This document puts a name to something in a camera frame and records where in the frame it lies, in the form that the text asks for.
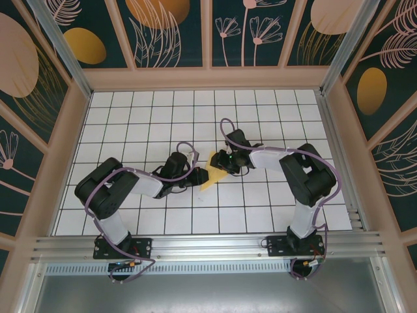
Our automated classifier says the yellow cloth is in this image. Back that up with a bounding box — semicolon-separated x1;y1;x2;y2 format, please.
199;149;228;192

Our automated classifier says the grey sheet metal panel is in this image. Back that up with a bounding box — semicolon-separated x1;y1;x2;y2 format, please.
19;260;403;313

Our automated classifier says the white grid table mat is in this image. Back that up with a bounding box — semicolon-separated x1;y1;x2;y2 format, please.
48;90;354;236

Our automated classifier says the long aluminium mounting rail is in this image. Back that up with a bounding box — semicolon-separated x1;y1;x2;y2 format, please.
31;231;388;261

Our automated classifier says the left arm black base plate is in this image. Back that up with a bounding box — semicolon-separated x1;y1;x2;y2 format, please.
93;237;153;260

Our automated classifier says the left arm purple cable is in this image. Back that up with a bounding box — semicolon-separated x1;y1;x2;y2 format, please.
83;141;200;284

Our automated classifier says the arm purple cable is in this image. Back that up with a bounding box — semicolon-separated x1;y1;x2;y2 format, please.
83;141;200;284
220;117;342;282

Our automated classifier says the aluminium side rail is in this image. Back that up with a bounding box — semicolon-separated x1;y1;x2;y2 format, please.
315;91;366;232

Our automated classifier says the perforated metal cable tray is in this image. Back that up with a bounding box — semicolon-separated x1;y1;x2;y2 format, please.
45;263;294;275

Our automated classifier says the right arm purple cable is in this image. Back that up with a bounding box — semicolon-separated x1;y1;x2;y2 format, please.
220;117;342;282

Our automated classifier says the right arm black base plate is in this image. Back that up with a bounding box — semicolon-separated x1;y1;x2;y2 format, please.
266;235;325;258

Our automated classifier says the aluminium corner post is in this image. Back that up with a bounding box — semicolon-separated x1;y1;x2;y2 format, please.
319;0;382;97
25;0;94;99

